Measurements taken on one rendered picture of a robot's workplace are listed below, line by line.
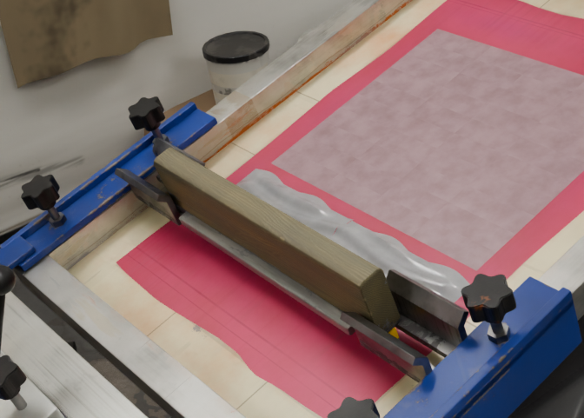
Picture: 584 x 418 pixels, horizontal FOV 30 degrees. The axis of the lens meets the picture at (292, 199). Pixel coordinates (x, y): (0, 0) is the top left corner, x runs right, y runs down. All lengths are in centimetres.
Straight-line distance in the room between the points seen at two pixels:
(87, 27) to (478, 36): 195
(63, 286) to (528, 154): 54
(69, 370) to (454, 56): 64
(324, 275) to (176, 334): 22
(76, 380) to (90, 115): 235
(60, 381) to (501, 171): 51
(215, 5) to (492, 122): 231
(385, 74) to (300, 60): 11
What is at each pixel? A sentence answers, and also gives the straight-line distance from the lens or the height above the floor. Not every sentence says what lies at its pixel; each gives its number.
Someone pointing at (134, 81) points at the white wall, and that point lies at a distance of 341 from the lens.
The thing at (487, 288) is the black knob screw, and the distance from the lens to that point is 94.
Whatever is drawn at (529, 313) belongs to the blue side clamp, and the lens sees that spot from 99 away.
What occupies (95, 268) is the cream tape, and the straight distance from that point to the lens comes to 131.
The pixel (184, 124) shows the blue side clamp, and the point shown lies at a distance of 138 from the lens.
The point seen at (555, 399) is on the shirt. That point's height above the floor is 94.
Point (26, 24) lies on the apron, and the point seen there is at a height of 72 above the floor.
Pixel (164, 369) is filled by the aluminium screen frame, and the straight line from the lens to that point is 109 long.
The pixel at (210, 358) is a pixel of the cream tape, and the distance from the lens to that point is 113.
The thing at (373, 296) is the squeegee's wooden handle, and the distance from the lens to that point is 99.
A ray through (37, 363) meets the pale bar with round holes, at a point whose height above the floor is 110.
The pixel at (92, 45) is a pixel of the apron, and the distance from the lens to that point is 325.
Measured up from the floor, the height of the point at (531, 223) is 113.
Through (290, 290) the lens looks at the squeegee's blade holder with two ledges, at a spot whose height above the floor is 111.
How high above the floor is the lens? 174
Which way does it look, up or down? 30 degrees down
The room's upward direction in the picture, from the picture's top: 8 degrees counter-clockwise
